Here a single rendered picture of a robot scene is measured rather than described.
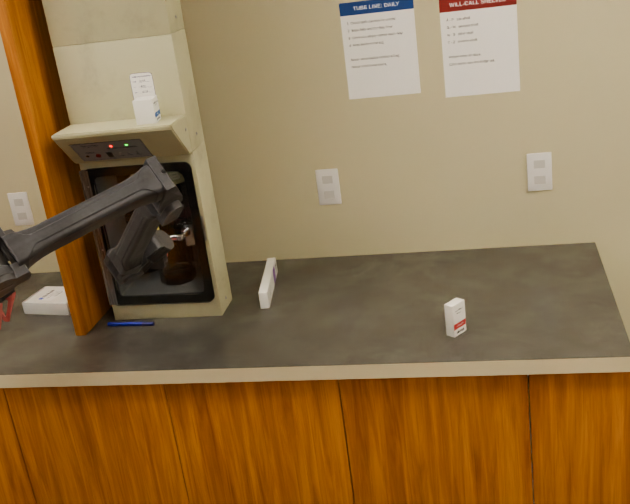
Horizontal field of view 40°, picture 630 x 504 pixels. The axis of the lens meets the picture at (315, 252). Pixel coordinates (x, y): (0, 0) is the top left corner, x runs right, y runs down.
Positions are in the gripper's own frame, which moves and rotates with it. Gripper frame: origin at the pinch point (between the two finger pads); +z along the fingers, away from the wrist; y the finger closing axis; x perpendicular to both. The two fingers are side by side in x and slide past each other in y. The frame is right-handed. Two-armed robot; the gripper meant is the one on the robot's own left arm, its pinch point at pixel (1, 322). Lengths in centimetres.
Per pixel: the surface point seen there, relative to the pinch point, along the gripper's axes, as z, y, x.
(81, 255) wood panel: -4.5, 31.4, -8.3
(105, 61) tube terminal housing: -56, 33, -27
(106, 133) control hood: -40, 21, -29
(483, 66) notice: -37, 76, -120
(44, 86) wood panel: -51, 33, -9
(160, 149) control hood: -33, 28, -39
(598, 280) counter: 18, 45, -147
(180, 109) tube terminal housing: -42, 33, -44
